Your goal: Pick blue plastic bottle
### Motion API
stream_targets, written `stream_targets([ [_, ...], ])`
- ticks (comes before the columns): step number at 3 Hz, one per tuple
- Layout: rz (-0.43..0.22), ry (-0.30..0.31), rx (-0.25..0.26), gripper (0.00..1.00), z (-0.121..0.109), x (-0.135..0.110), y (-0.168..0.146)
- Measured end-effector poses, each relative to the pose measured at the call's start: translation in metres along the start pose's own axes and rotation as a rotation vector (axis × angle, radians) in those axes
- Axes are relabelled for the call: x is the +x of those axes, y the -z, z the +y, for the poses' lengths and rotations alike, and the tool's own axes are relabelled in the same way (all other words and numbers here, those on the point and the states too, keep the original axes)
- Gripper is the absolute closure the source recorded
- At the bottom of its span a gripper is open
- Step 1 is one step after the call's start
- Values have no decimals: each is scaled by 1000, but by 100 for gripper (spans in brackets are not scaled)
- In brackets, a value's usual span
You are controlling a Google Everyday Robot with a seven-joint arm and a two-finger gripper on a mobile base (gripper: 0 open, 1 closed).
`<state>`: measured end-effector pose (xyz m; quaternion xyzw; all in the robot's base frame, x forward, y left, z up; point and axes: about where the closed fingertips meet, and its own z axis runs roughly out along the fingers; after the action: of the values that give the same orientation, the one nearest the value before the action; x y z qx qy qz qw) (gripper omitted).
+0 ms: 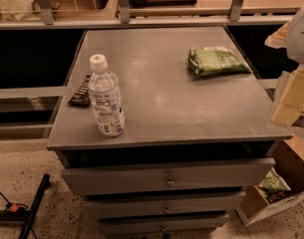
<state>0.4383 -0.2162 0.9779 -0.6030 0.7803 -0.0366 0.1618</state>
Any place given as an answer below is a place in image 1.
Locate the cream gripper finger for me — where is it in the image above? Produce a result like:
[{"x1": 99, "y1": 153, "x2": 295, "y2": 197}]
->
[
  {"x1": 264, "y1": 22, "x2": 290, "y2": 49},
  {"x1": 270, "y1": 64, "x2": 304, "y2": 127}
]

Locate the clear plastic water bottle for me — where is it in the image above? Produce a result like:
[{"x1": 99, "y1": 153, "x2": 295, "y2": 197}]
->
[{"x1": 88, "y1": 54, "x2": 125, "y2": 136}]

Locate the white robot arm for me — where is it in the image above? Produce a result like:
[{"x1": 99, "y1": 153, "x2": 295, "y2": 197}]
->
[{"x1": 264, "y1": 5, "x2": 304, "y2": 126}]

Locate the green snack bag on table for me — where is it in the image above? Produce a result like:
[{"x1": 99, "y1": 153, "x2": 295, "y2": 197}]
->
[{"x1": 188, "y1": 47, "x2": 250, "y2": 77}]

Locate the cardboard box on floor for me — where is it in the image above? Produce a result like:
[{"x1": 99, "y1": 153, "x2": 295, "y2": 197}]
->
[{"x1": 236, "y1": 134, "x2": 304, "y2": 225}]

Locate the green snack bag in box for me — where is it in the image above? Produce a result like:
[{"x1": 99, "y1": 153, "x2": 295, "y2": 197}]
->
[{"x1": 257, "y1": 168, "x2": 291, "y2": 203}]

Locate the top grey drawer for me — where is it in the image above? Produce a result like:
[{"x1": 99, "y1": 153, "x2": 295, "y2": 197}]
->
[{"x1": 62, "y1": 157, "x2": 275, "y2": 195}]

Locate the grey drawer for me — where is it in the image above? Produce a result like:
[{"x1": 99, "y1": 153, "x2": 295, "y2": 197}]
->
[
  {"x1": 62, "y1": 157, "x2": 275, "y2": 195},
  {"x1": 83, "y1": 191, "x2": 245, "y2": 219},
  {"x1": 99, "y1": 213, "x2": 229, "y2": 235}
]

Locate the grey drawer cabinet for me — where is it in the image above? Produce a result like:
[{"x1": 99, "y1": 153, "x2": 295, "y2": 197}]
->
[{"x1": 48, "y1": 27, "x2": 291, "y2": 225}]

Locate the bottom grey drawer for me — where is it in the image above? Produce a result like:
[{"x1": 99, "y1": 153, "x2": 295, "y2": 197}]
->
[{"x1": 99, "y1": 213, "x2": 229, "y2": 235}]

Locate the black remote control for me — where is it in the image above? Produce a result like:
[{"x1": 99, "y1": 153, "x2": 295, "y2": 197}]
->
[{"x1": 68, "y1": 75, "x2": 91, "y2": 107}]

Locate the middle grey drawer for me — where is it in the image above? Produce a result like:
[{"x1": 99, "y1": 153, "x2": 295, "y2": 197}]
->
[{"x1": 83, "y1": 191, "x2": 245, "y2": 219}]

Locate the black metal stand base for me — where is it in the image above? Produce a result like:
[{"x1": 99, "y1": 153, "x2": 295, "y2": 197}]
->
[{"x1": 0, "y1": 174, "x2": 51, "y2": 239}]

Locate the grey metal shelf rail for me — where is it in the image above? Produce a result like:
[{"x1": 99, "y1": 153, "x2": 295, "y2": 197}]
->
[{"x1": 0, "y1": 0, "x2": 304, "y2": 30}]

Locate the black cable with orange clip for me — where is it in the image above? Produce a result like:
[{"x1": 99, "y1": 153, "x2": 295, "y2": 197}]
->
[{"x1": 0, "y1": 182, "x2": 38, "y2": 239}]

